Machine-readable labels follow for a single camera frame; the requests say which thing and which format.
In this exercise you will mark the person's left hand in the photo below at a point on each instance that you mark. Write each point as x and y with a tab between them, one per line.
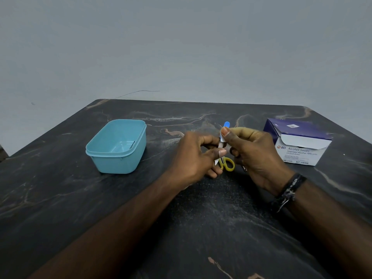
186	159

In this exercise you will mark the person's right hand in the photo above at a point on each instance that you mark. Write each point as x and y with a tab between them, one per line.
258	155

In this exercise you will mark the person's left thumb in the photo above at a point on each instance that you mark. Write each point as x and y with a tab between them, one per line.
216	154

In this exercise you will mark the person's right thumb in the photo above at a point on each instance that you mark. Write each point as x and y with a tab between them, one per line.
226	136

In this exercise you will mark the white thermometer with blue tip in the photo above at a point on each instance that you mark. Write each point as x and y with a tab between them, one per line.
227	124

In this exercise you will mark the person's left forearm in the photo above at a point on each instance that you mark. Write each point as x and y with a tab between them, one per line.
116	229

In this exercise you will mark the person's right forearm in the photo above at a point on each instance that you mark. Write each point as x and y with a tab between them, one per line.
328	223

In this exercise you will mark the purple and white swab box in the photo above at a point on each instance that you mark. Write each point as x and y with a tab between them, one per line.
299	142

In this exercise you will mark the black braided wristband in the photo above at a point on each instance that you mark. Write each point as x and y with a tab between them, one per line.
289	191

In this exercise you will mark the light blue plastic container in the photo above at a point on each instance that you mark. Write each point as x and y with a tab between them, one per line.
116	151

